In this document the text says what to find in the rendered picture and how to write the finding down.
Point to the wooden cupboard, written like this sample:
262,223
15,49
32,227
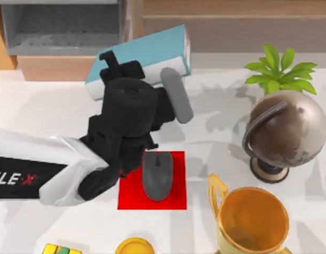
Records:
237,23

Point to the light blue book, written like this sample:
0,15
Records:
152,50

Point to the pale wooden drawer front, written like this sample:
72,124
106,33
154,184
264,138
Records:
54,67

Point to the grey pierced drawer inside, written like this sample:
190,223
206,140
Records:
62,26

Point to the grey computer mouse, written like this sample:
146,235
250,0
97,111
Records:
157,177

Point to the red square mat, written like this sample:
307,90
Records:
179,185

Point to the brown globe on stand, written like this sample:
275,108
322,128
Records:
290,132

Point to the gold trophy cup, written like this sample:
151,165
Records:
253,222

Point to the yellow and green cube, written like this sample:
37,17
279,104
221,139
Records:
59,250

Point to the green leafy plant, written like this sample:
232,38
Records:
279,71

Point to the yellow round cup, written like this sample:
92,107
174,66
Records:
135,247

